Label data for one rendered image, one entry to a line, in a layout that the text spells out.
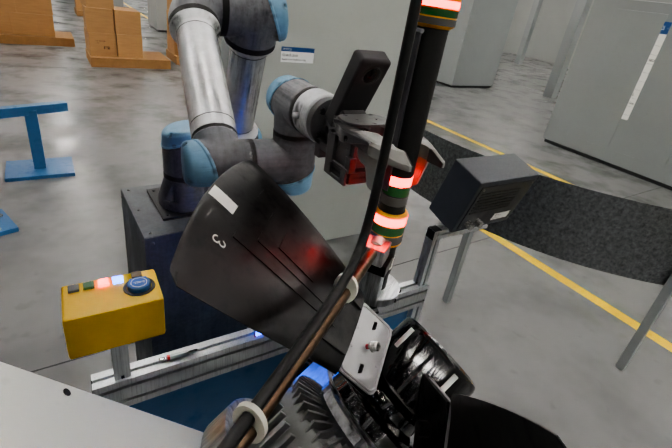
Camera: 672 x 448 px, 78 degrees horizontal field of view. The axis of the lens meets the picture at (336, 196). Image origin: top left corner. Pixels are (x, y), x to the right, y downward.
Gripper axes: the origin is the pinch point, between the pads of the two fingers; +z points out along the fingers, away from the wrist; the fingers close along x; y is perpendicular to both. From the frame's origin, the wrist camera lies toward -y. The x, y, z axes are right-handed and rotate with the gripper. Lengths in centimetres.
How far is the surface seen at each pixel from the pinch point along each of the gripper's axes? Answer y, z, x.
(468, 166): 22, -39, -59
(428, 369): 23.0, 9.2, 0.1
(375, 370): 24.3, 5.8, 5.1
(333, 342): 19.0, 4.3, 10.9
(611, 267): 88, -38, -189
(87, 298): 40, -39, 33
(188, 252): 6.6, 0.5, 24.9
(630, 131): 91, -213, -587
